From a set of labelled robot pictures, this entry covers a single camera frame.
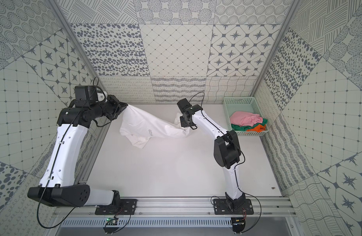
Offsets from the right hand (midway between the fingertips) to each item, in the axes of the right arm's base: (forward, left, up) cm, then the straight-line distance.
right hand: (189, 124), depth 93 cm
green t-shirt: (+2, -33, -7) cm, 34 cm away
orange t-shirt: (-2, -45, -2) cm, 45 cm away
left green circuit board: (-51, +38, -14) cm, 65 cm away
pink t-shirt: (+8, -37, -4) cm, 38 cm away
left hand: (-6, +32, +27) cm, 42 cm away
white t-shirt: (-9, +28, +8) cm, 31 cm away
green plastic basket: (+29, -48, -10) cm, 57 cm away
